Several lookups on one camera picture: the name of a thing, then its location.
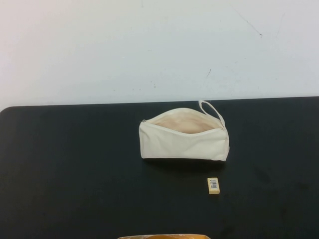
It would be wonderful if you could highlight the yellow eraser with barcode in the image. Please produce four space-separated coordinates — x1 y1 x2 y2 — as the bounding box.
207 177 221 194

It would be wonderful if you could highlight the yellow glossy object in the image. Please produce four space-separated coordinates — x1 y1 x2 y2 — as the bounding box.
117 233 210 239

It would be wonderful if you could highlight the cream canvas pencil case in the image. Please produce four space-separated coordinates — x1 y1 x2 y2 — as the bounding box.
138 100 230 160

